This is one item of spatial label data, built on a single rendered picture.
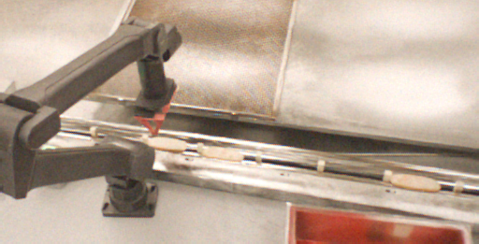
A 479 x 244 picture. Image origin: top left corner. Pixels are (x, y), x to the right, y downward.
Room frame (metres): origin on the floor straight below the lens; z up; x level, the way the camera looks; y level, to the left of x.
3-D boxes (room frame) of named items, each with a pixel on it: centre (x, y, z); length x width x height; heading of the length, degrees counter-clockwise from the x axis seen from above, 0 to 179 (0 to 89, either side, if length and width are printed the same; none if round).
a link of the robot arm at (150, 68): (0.84, 0.05, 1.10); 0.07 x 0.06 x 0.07; 148
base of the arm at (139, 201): (0.70, 0.14, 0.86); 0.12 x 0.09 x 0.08; 80
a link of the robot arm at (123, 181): (0.72, 0.13, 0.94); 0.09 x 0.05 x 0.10; 148
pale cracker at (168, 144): (0.84, 0.04, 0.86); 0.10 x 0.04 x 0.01; 69
